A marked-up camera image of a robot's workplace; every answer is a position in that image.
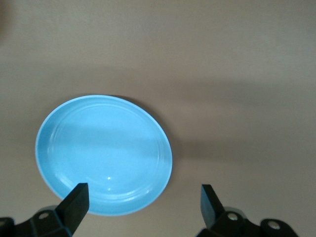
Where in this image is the blue plate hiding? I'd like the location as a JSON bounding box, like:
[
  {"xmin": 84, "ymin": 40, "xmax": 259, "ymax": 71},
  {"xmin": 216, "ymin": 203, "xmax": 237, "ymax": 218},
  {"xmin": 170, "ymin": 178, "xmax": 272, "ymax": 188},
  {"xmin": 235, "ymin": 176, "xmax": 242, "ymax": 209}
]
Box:
[{"xmin": 35, "ymin": 93, "xmax": 174, "ymax": 217}]

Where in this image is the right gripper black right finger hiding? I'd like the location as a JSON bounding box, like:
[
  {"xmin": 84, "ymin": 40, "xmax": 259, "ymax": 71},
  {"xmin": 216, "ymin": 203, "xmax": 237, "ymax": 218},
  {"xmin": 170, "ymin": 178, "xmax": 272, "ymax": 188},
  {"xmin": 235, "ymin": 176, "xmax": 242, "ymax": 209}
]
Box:
[{"xmin": 198, "ymin": 184, "xmax": 300, "ymax": 237}]

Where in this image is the brown table cloth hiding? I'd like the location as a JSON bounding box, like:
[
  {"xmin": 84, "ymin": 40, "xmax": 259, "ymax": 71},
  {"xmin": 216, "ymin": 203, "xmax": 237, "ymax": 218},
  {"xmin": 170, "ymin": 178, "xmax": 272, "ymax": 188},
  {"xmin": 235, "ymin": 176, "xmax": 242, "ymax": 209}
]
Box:
[{"xmin": 0, "ymin": 0, "xmax": 316, "ymax": 237}]

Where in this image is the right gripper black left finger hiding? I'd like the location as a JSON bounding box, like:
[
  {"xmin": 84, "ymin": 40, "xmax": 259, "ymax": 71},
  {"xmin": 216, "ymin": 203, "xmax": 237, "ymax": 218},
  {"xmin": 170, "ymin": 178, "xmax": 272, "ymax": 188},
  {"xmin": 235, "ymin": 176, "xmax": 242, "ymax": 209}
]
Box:
[{"xmin": 0, "ymin": 182, "xmax": 89, "ymax": 237}]

